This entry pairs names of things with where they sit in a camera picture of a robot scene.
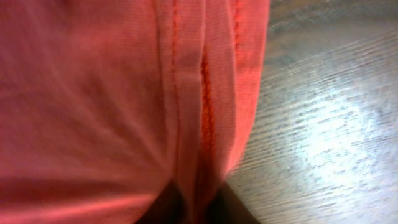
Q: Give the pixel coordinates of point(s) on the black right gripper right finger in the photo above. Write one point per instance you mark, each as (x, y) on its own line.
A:
(227, 208)

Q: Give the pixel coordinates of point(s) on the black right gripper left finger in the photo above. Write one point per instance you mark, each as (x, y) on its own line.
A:
(167, 208)

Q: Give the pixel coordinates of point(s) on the red orange t-shirt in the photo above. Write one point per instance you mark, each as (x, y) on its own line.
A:
(103, 103)

